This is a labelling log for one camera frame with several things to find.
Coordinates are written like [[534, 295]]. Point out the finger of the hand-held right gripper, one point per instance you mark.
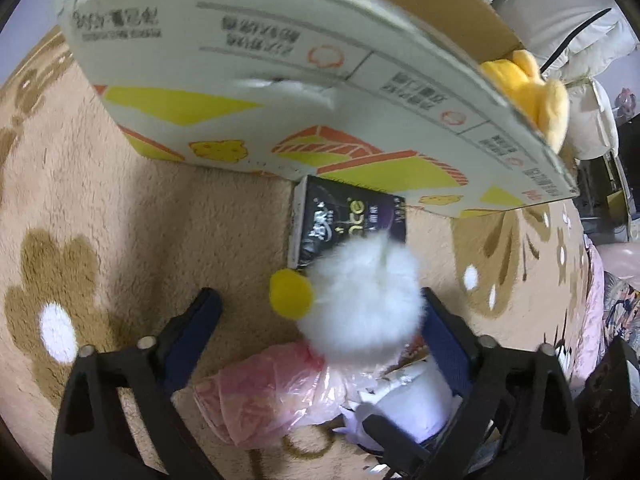
[[395, 440]]

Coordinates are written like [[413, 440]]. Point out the purple and white plush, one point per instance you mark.
[[420, 400]]

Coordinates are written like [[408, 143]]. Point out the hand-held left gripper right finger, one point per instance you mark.
[[450, 345]]

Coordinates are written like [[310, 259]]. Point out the white fluffy toy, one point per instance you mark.
[[360, 300]]

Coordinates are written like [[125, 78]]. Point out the printed cardboard box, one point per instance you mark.
[[225, 60]]

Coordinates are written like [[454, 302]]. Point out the pink plastic bag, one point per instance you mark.
[[270, 395]]

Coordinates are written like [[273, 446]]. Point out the pink bedsheet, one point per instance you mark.
[[592, 300]]

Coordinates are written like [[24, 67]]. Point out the white padded chair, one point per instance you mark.
[[565, 15]]

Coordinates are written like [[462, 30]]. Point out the black tissue packet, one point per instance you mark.
[[325, 220]]

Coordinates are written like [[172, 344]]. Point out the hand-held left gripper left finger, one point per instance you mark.
[[197, 330]]

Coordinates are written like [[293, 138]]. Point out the yellow plush toy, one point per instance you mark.
[[545, 105]]

